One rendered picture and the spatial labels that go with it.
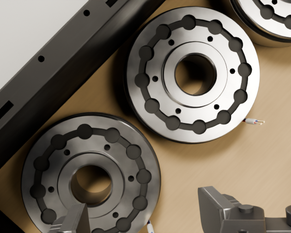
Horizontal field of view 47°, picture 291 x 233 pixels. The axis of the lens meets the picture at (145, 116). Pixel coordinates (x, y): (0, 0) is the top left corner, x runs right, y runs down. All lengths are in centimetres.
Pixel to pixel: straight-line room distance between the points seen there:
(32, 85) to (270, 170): 21
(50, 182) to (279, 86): 20
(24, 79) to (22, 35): 25
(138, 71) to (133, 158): 6
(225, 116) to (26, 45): 26
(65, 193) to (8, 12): 26
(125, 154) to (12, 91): 10
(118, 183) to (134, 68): 8
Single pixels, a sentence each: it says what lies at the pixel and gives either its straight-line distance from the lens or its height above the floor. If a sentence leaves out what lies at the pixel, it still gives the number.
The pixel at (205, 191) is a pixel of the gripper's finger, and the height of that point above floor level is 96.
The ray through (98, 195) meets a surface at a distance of 27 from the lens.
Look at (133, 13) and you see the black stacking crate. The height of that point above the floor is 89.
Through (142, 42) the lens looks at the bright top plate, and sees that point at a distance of 25.
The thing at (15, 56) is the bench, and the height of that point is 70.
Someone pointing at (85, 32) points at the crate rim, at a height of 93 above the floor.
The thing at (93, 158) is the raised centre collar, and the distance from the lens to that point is 24.
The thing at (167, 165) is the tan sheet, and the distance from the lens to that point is 28.
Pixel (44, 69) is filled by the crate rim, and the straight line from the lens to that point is 18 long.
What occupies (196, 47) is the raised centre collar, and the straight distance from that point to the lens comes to 25.
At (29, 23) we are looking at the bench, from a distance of 43.
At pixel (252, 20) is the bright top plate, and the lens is 27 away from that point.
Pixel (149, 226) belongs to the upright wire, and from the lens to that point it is 26.
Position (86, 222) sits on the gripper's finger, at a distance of 16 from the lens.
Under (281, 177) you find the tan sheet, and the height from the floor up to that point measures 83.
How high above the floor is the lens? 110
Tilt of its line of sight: 85 degrees down
